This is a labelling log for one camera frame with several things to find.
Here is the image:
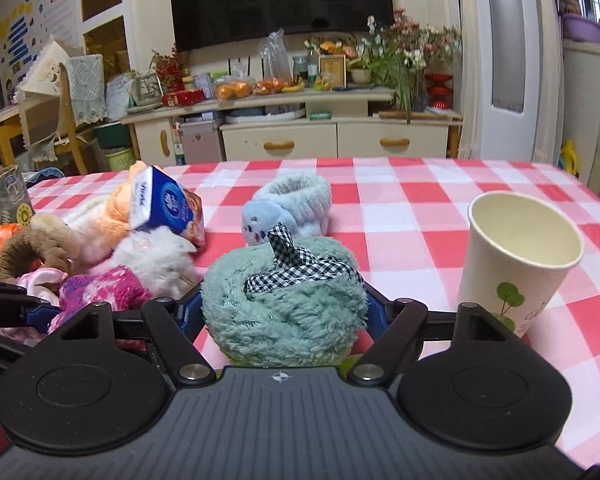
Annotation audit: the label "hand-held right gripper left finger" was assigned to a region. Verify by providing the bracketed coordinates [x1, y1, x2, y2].
[47, 284, 217, 387]

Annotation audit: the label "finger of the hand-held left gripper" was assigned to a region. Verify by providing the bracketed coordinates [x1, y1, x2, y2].
[0, 279, 65, 335]

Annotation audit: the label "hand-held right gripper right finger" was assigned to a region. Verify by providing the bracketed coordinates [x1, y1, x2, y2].
[347, 284, 522, 387]

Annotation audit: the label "pink white cloth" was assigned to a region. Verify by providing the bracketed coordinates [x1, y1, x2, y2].
[17, 267, 68, 333]

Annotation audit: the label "white fluffy plush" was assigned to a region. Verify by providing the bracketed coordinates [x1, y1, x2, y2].
[112, 227, 201, 301]

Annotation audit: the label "purple pink fuzzy sock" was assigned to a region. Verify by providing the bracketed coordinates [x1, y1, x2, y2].
[47, 266, 153, 351]

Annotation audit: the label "green fluffy headband checked bow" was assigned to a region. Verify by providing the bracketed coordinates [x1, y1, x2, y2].
[200, 225, 368, 366]

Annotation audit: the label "brown plush toy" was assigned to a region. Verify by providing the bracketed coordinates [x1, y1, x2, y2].
[0, 212, 83, 283]

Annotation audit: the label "cream plush toy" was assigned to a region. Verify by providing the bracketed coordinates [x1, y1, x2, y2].
[62, 195, 113, 266]

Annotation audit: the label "red checked tablecloth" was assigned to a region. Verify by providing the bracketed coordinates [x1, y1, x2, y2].
[0, 156, 600, 471]

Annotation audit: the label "small white purple carton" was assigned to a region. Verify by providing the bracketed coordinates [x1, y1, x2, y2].
[128, 165, 206, 248]

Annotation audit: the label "orange plush toy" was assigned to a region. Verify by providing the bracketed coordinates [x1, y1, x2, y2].
[102, 160, 151, 241]

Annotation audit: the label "green printed carton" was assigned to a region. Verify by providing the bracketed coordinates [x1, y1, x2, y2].
[0, 165, 36, 228]

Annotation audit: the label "white paper cup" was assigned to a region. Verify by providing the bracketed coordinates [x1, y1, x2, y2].
[455, 191, 586, 338]

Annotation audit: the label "light blue fluffy scrunchie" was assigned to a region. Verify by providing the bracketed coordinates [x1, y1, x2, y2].
[241, 171, 333, 247]

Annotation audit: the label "light green trash bin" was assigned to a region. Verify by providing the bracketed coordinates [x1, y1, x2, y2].
[105, 147, 137, 172]

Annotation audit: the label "pink storage box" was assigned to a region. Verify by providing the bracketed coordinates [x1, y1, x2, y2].
[180, 120, 226, 166]

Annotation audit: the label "cream television cabinet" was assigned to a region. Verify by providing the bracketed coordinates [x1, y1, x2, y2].
[120, 87, 463, 166]

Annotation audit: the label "dark green bin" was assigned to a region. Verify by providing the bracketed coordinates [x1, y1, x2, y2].
[96, 122, 131, 151]

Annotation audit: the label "wooden dining table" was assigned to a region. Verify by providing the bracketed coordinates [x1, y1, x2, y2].
[0, 95, 66, 167]

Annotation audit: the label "red gift box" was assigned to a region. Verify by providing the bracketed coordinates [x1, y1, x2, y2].
[162, 90, 203, 107]

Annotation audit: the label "bag of oranges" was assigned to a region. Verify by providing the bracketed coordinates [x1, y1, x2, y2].
[215, 80, 253, 102]
[252, 77, 288, 96]

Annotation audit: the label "red lantern ornament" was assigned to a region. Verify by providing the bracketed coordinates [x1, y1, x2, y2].
[424, 72, 453, 111]

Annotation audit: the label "wooden chair with lace cover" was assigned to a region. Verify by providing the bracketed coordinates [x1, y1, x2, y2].
[57, 54, 108, 176]

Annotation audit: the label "red berry branches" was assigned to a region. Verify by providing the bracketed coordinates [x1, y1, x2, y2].
[151, 47, 187, 92]

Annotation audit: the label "potted green plant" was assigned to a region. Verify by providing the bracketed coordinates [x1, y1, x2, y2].
[347, 42, 426, 121]

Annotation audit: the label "yellow toy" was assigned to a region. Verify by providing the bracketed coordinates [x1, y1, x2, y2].
[559, 140, 582, 177]

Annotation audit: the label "cream printed paper bag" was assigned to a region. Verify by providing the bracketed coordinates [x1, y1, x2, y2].
[19, 35, 87, 97]

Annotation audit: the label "clear plastic bag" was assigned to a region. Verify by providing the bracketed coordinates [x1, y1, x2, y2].
[257, 30, 293, 83]

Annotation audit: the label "pink flower bouquet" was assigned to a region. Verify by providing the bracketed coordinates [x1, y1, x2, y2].
[367, 7, 463, 81]

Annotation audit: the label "white tower air conditioner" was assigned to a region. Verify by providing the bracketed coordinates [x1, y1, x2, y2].
[460, 0, 571, 161]

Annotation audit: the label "black television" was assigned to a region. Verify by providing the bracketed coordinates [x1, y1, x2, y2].
[169, 0, 396, 52]

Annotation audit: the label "purple basin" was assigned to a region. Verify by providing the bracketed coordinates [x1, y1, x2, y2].
[561, 12, 600, 46]

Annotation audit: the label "gold picture frame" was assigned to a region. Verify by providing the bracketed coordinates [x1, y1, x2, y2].
[320, 55, 348, 88]

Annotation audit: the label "wall poster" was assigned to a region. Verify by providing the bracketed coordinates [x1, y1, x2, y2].
[0, 0, 81, 92]

